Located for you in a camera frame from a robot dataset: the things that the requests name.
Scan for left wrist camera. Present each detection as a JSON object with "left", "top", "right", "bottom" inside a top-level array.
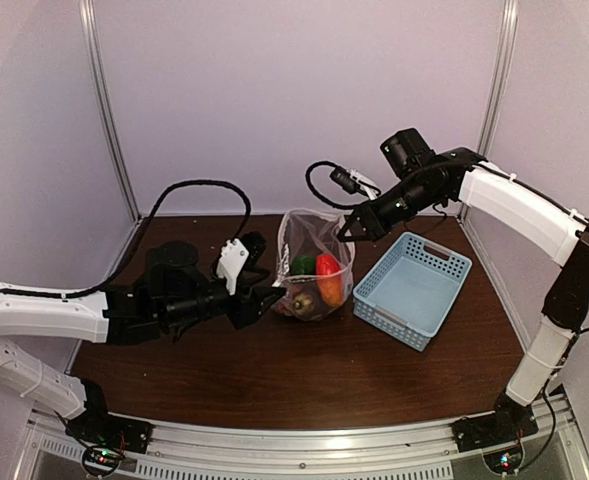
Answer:
[{"left": 213, "top": 231, "right": 269, "bottom": 296}]

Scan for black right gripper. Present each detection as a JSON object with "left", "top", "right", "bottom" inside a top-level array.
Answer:
[{"left": 339, "top": 174, "right": 444, "bottom": 241}]

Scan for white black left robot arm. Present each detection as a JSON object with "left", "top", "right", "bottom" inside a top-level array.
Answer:
[{"left": 0, "top": 232, "right": 286, "bottom": 444}]

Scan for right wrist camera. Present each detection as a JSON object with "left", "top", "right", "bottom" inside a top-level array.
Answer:
[{"left": 330, "top": 167, "right": 382, "bottom": 200}]

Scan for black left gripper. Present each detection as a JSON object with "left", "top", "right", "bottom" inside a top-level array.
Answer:
[{"left": 160, "top": 266, "right": 286, "bottom": 329}]

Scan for dark purple eggplant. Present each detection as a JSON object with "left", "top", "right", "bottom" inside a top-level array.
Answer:
[{"left": 276, "top": 290, "right": 333, "bottom": 322}]

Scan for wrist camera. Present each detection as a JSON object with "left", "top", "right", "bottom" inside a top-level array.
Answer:
[
  {"left": 330, "top": 167, "right": 382, "bottom": 200},
  {"left": 213, "top": 231, "right": 269, "bottom": 296}
]

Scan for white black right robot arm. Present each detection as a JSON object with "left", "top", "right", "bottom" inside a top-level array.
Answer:
[{"left": 338, "top": 128, "right": 589, "bottom": 442}]

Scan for orange red pepper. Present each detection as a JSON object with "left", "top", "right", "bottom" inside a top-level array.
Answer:
[{"left": 315, "top": 254, "right": 343, "bottom": 308}]

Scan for green bell pepper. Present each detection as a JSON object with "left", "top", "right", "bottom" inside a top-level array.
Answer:
[{"left": 289, "top": 255, "right": 316, "bottom": 276}]

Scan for front aluminium rail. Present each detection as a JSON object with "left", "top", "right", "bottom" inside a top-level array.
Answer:
[{"left": 9, "top": 393, "right": 589, "bottom": 479}]

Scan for right aluminium frame post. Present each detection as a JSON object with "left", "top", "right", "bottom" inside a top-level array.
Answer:
[{"left": 456, "top": 0, "right": 520, "bottom": 221}]

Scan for light blue plastic basket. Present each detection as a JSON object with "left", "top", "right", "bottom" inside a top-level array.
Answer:
[{"left": 353, "top": 232, "right": 472, "bottom": 352}]

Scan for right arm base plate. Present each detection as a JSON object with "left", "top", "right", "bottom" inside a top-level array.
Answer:
[{"left": 451, "top": 412, "right": 539, "bottom": 453}]

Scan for aluminium frame post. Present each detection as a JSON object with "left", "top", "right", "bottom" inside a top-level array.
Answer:
[
  {"left": 456, "top": 0, "right": 520, "bottom": 221},
  {"left": 78, "top": 0, "right": 141, "bottom": 223}
]

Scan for left aluminium frame post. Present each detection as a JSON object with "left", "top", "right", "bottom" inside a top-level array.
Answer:
[{"left": 78, "top": 0, "right": 141, "bottom": 223}]

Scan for clear zip top bag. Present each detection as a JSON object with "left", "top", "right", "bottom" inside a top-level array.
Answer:
[{"left": 273, "top": 209, "right": 355, "bottom": 322}]

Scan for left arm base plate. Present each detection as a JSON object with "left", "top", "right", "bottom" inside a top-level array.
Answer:
[{"left": 66, "top": 412, "right": 153, "bottom": 454}]

